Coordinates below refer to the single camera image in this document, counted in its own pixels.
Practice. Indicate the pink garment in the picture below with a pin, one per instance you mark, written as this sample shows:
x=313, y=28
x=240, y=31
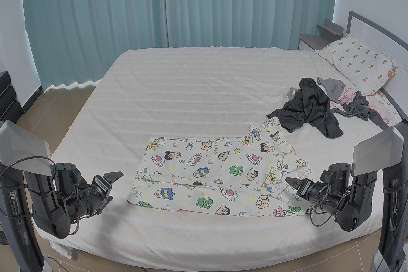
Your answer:
x=346, y=95

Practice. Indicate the black garment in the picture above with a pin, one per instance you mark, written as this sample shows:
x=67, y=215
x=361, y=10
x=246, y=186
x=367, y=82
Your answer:
x=306, y=111

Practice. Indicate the black chest of drawers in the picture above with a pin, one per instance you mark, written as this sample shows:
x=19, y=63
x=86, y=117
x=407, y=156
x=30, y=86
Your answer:
x=9, y=95

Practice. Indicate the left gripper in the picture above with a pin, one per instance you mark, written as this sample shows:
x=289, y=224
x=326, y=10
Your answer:
x=95, y=197

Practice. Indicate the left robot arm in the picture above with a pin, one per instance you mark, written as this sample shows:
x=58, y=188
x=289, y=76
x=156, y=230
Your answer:
x=22, y=149

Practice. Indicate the white printed pillow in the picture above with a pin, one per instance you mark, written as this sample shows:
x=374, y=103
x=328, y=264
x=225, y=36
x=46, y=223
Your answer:
x=357, y=60

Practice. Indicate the dark grey garment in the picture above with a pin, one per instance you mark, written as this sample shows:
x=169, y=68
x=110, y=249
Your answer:
x=358, y=105

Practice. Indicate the bed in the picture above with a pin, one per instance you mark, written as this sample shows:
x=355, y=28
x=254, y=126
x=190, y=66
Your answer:
x=191, y=89

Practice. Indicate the grey bedside table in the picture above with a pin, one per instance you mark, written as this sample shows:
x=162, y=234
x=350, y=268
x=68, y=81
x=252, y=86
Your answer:
x=314, y=41

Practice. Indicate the white printed pyjama top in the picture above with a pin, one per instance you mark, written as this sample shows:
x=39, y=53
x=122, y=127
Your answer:
x=207, y=175

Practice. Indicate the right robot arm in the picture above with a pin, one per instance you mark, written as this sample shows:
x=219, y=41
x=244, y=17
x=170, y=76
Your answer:
x=376, y=149

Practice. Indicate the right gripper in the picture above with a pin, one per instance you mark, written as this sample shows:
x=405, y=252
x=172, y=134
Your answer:
x=314, y=192

